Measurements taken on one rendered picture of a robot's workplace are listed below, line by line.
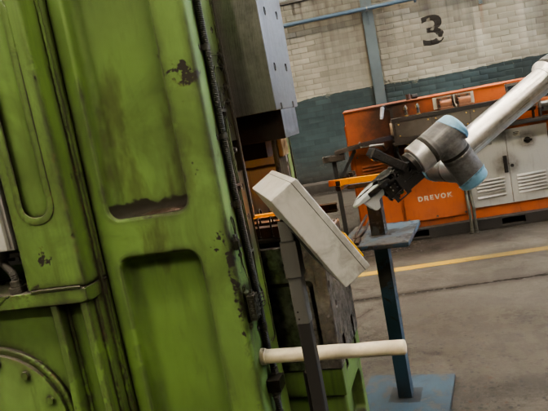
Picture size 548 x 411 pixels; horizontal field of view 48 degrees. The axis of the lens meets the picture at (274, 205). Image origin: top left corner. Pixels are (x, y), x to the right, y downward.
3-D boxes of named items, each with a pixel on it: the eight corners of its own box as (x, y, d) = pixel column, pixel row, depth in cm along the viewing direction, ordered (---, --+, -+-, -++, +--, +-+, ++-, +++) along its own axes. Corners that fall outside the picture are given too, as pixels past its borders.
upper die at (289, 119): (299, 133, 222) (294, 107, 221) (285, 138, 204) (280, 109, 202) (193, 152, 235) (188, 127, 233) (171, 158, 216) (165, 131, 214)
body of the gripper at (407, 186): (396, 205, 172) (429, 176, 172) (377, 181, 170) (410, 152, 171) (387, 201, 179) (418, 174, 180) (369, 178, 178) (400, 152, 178)
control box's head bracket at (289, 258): (332, 263, 168) (323, 214, 166) (322, 278, 156) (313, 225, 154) (293, 267, 171) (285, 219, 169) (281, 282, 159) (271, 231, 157)
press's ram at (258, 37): (302, 105, 234) (284, -3, 228) (276, 109, 197) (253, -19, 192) (201, 125, 246) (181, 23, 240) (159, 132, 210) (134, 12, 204)
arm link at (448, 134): (476, 139, 173) (457, 111, 170) (443, 167, 172) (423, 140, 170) (460, 136, 182) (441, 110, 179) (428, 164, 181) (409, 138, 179)
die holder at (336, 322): (358, 326, 246) (338, 218, 240) (342, 369, 210) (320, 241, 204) (227, 337, 262) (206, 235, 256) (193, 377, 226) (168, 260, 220)
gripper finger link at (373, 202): (367, 221, 172) (392, 199, 172) (354, 205, 171) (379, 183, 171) (364, 219, 175) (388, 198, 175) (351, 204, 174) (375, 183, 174)
